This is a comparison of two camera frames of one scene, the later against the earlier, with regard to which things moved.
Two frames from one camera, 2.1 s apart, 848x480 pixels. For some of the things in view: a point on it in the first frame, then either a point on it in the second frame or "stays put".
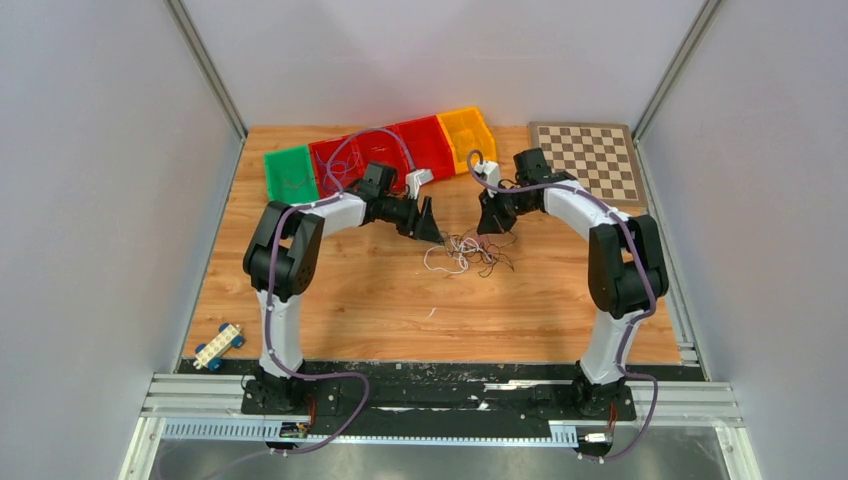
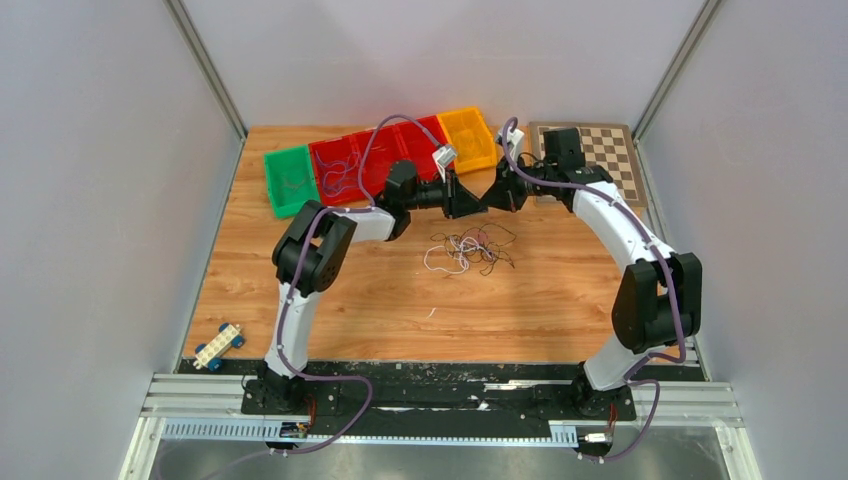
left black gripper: [421, 227] -> [465, 203]
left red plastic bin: [338, 164] stays put
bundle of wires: [465, 248] stays put
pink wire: [294, 185] stays put
